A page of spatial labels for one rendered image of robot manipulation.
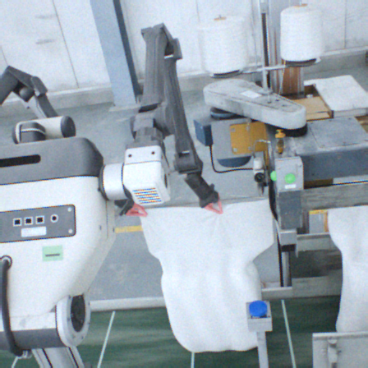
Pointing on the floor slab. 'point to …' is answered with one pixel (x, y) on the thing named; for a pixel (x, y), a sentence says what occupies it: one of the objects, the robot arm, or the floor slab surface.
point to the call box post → (262, 349)
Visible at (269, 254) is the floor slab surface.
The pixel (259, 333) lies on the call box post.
